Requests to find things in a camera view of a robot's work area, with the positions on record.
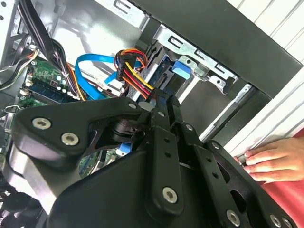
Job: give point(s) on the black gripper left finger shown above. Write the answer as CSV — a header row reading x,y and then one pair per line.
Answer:
x,y
71,114

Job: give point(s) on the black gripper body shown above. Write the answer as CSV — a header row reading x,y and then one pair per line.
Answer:
x,y
107,202

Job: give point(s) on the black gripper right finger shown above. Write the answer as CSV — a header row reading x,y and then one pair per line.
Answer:
x,y
213,166

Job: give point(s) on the hard disk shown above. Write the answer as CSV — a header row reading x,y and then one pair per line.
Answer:
x,y
181,70

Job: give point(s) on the person's right hand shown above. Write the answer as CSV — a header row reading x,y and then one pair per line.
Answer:
x,y
280,161

